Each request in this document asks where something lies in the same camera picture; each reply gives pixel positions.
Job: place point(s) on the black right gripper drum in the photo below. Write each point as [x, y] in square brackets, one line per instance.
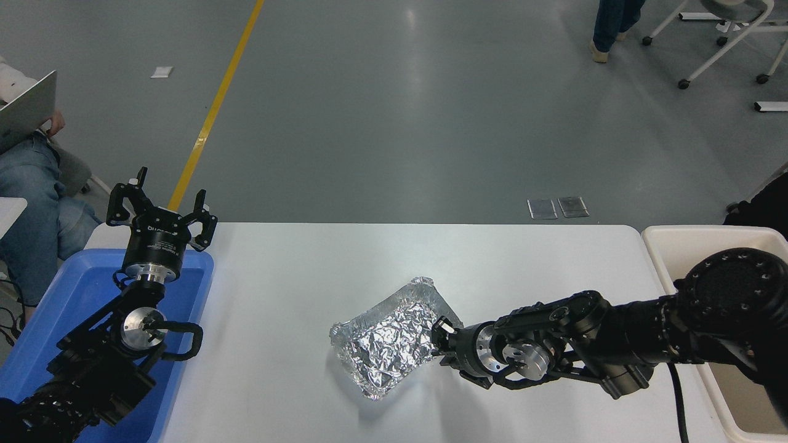
[468, 354]

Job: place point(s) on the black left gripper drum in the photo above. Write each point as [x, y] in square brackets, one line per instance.
[157, 243]

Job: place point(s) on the foil tray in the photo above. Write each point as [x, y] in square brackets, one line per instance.
[388, 338]

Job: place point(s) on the silver laptop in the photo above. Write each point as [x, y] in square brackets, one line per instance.
[24, 111]

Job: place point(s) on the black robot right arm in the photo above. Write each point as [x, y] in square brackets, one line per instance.
[640, 332]

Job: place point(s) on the metal floor plate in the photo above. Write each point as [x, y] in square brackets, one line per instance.
[542, 208]
[573, 207]

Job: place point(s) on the person's hand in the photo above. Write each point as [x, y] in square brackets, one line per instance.
[58, 122]

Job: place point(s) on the grey chair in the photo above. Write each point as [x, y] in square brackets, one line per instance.
[74, 172]

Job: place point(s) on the blue plastic tray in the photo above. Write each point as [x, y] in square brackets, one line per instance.
[80, 289]

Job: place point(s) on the seated person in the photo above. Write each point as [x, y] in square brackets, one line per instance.
[24, 184]

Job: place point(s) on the white side table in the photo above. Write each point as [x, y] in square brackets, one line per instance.
[9, 212]

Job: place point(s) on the white paper scrap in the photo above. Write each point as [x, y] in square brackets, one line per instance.
[162, 72]

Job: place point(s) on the large pale bin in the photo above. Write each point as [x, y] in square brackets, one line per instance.
[677, 252]

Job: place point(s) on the black bulky object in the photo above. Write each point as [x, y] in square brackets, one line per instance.
[763, 212]

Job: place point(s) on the standing person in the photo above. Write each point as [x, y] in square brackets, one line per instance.
[612, 24]

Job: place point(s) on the white wheeled chair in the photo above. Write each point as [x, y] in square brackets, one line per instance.
[723, 52]

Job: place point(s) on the white frame bar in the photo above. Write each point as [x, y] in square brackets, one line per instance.
[772, 106]

